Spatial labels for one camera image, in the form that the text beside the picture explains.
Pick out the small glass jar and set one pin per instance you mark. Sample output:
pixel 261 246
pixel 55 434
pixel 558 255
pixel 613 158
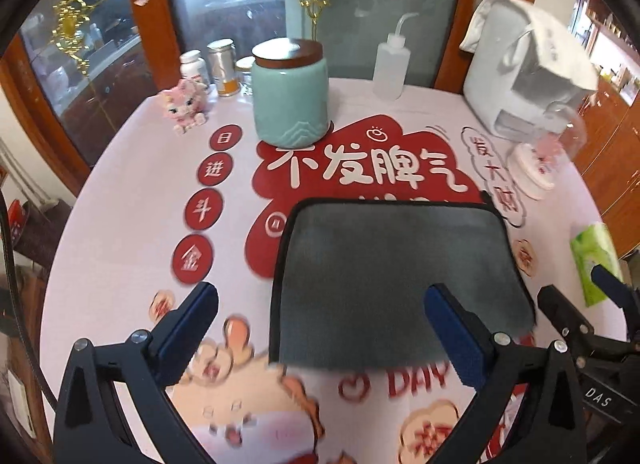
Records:
pixel 245 74

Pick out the wooden glass cabinet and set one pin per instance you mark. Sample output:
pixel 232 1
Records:
pixel 115 43

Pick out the green tissue pack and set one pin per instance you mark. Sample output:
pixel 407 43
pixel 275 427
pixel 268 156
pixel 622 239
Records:
pixel 595 261

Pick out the white cloth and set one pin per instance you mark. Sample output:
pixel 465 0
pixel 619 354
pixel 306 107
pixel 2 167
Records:
pixel 545 38

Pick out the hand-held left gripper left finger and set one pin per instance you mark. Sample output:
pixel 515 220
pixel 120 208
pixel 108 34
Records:
pixel 196 311

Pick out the silver and orange can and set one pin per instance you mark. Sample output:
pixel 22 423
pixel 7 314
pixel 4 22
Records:
pixel 224 66

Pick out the white water dispenser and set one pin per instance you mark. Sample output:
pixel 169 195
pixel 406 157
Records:
pixel 515 68

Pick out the grey towel with black edge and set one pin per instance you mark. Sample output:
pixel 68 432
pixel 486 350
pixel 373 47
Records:
pixel 395 274

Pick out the teal ceramic jar wooden lid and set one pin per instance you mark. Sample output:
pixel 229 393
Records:
pixel 290 93

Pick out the clear glass cup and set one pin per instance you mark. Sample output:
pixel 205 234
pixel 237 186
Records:
pixel 562 126

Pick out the pink toy figurine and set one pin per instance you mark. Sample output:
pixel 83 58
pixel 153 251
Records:
pixel 182 104

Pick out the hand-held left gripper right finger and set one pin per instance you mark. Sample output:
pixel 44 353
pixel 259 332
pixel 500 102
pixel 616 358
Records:
pixel 452 331

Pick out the white squeeze wash bottle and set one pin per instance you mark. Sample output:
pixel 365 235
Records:
pixel 391 66

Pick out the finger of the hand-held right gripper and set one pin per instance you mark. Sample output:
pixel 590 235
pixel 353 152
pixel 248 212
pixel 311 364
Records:
pixel 607 281
pixel 567 311

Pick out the white pill bottle red label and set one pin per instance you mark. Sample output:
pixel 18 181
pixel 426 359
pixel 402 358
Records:
pixel 195 68

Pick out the round white and pink ornament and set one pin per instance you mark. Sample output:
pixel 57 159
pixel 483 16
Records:
pixel 531 168

